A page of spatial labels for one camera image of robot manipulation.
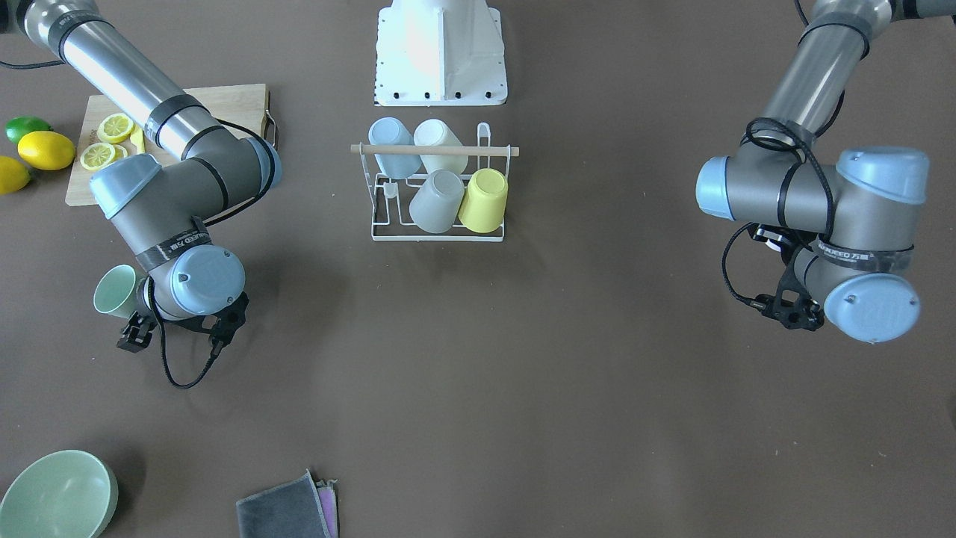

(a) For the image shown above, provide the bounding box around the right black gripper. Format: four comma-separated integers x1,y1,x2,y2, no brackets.
199,293,249,352

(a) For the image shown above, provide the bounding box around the mint green plastic cup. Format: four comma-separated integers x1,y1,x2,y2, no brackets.
93,265,144,320

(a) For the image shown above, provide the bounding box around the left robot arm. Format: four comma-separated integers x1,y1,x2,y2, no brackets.
695,1,954,344

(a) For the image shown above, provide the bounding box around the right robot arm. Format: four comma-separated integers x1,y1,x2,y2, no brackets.
2,1,282,354

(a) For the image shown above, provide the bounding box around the grey plastic cup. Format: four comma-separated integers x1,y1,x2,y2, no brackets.
409,170,465,234

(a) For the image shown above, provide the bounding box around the light blue plastic cup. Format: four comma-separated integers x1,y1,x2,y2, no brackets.
367,117,423,180

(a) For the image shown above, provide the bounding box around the cream white plastic cup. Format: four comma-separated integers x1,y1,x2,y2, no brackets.
413,118,469,175

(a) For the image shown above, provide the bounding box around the yellow plastic cup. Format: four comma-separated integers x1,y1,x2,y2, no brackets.
458,168,508,234

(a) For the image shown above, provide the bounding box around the grey folded cloth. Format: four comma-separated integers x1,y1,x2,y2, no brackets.
236,471,339,537

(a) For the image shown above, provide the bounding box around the lemon slice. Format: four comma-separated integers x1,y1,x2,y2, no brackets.
78,142,120,173
96,113,137,144

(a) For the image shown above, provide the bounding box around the wooden cutting board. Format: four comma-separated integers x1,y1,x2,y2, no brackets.
65,83,270,205

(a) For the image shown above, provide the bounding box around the green ceramic bowl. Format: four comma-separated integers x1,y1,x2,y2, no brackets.
1,450,119,537

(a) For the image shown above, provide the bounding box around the yellow lemon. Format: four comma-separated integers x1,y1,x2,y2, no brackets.
0,155,31,196
17,132,76,171

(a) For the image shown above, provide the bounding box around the green lime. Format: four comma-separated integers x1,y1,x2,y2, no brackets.
4,115,52,144

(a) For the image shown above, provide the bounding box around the white wire cup rack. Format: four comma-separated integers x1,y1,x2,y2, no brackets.
350,118,520,243

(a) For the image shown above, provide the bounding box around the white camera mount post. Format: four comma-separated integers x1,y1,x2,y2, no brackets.
373,1,509,107

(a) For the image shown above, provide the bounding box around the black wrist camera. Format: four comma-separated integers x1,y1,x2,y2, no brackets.
745,263,825,331

